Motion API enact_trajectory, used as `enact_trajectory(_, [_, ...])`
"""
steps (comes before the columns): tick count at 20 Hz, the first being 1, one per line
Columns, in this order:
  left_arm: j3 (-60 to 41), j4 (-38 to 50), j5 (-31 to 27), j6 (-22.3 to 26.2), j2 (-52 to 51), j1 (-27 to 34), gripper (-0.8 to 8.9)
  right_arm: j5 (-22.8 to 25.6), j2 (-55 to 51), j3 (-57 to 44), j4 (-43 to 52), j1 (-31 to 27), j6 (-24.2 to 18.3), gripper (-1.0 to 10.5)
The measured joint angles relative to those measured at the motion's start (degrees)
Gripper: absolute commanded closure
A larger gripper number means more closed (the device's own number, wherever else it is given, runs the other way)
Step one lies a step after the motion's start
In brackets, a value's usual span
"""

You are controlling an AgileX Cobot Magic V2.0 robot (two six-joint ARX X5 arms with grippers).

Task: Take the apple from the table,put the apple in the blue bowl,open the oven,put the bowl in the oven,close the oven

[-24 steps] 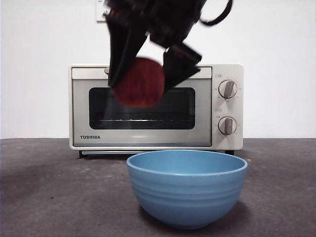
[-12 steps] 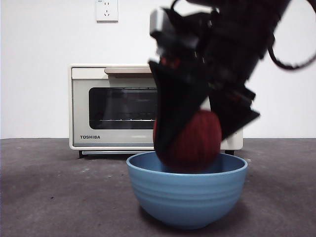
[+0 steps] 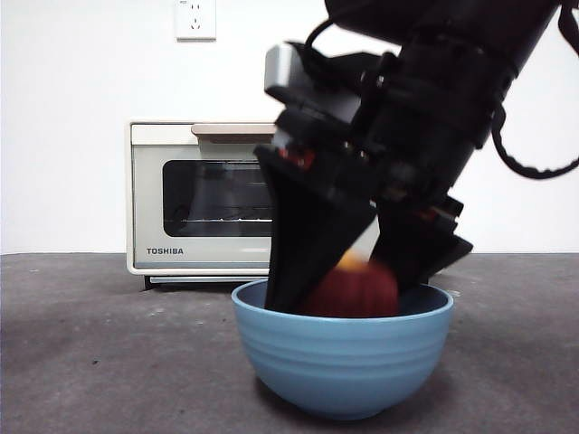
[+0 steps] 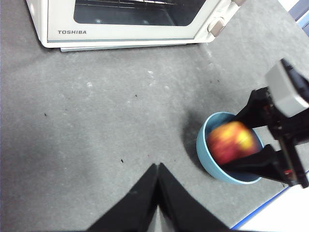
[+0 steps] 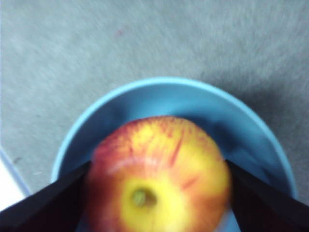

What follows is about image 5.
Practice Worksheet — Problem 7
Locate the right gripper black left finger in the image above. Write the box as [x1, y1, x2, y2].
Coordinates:
[0, 161, 93, 232]

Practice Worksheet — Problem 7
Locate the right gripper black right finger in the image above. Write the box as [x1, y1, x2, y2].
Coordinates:
[225, 159, 309, 232]

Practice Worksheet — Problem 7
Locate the red yellow apple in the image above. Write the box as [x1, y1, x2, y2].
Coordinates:
[85, 116, 233, 232]

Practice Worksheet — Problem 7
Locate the blue ribbed bowl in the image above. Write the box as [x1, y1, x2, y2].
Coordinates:
[50, 77, 298, 232]

